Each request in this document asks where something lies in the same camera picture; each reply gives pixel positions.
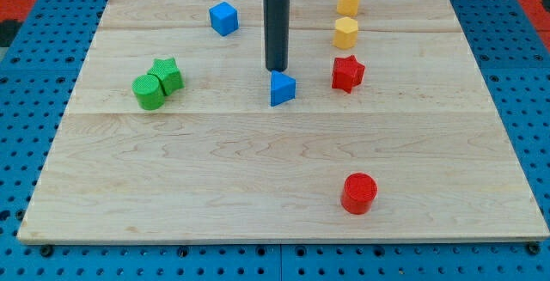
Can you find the yellow heart block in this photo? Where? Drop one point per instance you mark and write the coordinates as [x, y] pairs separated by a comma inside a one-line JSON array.
[[348, 7]]

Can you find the green star block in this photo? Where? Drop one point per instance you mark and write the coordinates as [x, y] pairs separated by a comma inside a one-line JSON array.
[[168, 73]]

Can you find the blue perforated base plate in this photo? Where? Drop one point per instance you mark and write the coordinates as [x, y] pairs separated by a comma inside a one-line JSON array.
[[38, 74]]

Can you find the light wooden board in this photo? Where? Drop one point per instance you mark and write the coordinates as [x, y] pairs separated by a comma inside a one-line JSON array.
[[217, 164]]

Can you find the green cylinder block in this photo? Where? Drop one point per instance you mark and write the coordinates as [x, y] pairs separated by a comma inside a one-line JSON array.
[[148, 92]]

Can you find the red star block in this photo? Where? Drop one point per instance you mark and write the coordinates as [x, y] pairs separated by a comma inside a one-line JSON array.
[[347, 73]]

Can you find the red cylinder block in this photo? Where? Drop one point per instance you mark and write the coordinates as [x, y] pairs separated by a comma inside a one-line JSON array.
[[358, 193]]

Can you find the blue cube block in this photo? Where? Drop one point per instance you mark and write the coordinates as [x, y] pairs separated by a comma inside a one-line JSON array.
[[224, 18]]

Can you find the yellow hexagon block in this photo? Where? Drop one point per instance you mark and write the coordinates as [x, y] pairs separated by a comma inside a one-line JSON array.
[[345, 33]]

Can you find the blue triangle block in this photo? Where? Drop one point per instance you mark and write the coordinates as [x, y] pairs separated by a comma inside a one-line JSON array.
[[282, 88]]

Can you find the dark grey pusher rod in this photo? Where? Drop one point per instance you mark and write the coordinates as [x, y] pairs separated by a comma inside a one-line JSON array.
[[276, 33]]

